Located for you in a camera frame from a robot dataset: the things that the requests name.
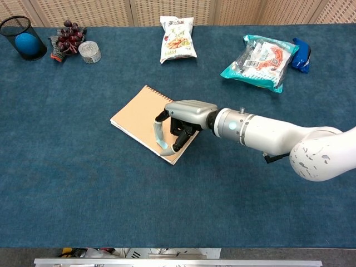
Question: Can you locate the blue snack packet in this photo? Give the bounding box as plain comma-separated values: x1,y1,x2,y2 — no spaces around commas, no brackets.
291,37,312,74

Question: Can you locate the white nut snack bag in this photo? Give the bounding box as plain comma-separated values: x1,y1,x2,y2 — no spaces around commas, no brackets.
160,16,197,65

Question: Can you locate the clear round jar of clips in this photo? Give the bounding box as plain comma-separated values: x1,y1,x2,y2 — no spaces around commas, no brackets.
78,41,102,65

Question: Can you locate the grey knit glove orange cuff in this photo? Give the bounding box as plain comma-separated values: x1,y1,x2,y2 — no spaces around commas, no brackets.
48,27,87,62

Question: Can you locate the teal shrimp snack multipack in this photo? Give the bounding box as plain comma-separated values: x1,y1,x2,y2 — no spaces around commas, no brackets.
220,34,300,93

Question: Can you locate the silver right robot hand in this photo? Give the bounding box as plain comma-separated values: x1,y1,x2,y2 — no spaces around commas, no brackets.
154,99,219,157

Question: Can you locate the teal felt table cloth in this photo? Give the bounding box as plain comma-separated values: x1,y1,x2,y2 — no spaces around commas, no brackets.
0,23,356,249

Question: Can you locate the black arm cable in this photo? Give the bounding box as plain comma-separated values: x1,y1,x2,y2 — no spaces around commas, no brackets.
263,152,290,164

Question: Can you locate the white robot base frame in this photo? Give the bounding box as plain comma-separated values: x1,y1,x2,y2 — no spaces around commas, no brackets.
83,248,222,259

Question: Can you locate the black mesh pen holder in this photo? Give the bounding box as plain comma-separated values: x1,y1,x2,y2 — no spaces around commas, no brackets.
0,16,48,61

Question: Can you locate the wooden lattice folding screen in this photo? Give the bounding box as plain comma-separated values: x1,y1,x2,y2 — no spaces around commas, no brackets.
0,0,356,28

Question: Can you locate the light blue paper strip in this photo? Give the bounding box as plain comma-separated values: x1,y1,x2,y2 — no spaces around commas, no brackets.
153,121,170,150

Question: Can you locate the blue ball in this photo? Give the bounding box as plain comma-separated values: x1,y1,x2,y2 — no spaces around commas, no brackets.
15,32,41,56

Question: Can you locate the dark red grape bunch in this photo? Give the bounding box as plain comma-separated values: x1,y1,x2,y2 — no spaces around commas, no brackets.
57,19,86,55

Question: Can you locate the aluminium extrusion rail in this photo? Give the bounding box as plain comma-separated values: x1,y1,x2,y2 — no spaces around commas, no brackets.
33,258,323,267

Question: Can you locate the brown spiral notebook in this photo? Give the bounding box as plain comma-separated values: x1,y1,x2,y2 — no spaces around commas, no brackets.
110,85,200,166

